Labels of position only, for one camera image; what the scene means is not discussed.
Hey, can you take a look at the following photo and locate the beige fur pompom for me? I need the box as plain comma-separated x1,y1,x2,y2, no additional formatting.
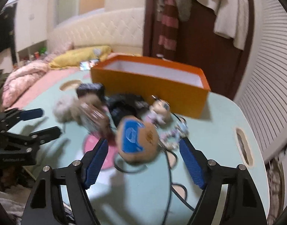
52,94,102,124

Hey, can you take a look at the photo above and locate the brown patterned small box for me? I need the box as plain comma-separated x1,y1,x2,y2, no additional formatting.
79,103,113,139

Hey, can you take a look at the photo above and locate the brown plush with blue patch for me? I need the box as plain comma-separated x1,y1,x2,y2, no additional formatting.
115,116,159,163

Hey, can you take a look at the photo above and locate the cartoon old man figurine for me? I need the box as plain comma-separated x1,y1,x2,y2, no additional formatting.
144,95,171,125

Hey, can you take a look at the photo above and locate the black scrunchie hair tie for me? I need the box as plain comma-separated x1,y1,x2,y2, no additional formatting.
106,93,149,127

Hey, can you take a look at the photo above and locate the black glossy pouch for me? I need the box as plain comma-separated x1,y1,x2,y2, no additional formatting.
76,83,105,102

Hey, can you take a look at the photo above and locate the pink floral quilt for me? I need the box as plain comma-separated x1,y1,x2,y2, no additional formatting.
2,60,49,109

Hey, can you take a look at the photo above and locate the pink duvet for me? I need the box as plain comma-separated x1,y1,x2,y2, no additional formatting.
10,67,90,109

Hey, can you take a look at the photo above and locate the yellow pillow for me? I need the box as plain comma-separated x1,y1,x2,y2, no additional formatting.
49,45,112,70

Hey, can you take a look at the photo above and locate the orange cardboard box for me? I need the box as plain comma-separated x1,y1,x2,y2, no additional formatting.
91,55,211,118

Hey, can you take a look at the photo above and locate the white louvered cabinet door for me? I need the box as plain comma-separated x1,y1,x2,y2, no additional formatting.
234,0,287,162

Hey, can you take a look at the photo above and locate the white wardrobe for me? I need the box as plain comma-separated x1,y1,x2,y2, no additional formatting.
6,0,48,59

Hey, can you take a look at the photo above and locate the cream tufted headboard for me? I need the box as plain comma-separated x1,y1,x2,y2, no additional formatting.
47,8,145,55

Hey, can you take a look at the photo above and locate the maroon pink striped scarf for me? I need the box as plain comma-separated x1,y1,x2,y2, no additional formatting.
157,0,179,57

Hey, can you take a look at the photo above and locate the white knitted sweater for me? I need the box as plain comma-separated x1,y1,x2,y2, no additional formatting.
197,0,249,50

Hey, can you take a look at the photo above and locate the black cable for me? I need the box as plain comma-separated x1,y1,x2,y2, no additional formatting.
112,112,196,225

